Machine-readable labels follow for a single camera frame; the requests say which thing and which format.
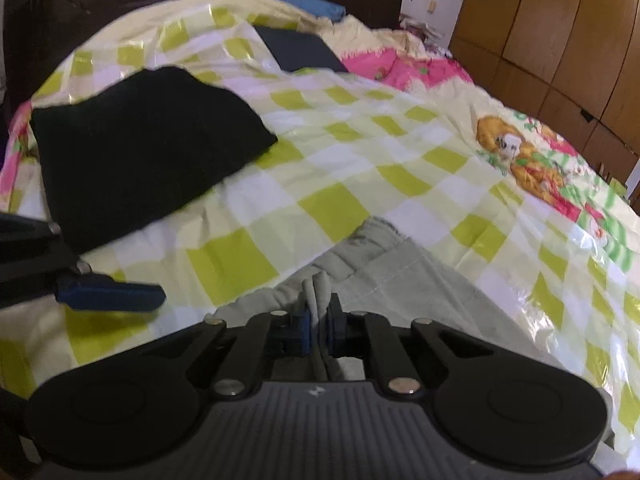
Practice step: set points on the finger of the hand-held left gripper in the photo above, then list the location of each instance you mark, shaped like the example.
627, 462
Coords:
115, 296
30, 232

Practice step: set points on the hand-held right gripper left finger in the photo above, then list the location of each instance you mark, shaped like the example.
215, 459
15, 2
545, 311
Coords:
302, 332

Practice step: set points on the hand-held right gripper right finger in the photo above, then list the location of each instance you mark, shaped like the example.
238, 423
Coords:
328, 330

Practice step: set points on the grey-green pants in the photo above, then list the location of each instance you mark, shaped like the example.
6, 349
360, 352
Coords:
400, 280

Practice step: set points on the black folded cloth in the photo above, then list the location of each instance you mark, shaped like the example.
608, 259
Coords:
145, 155

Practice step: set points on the green checkered plastic sheet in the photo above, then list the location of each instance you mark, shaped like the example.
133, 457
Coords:
350, 160

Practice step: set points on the cartoon printed quilt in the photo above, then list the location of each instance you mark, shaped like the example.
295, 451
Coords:
530, 160

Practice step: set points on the dark blue notebook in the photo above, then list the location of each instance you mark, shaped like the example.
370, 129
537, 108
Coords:
302, 50

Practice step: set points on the patterned cloth pile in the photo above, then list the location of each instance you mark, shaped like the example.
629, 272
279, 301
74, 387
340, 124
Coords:
425, 32

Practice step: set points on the blue pillow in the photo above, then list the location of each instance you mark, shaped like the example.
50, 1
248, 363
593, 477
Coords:
300, 2

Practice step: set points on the wooden wardrobe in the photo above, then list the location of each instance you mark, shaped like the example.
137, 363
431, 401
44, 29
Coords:
560, 35

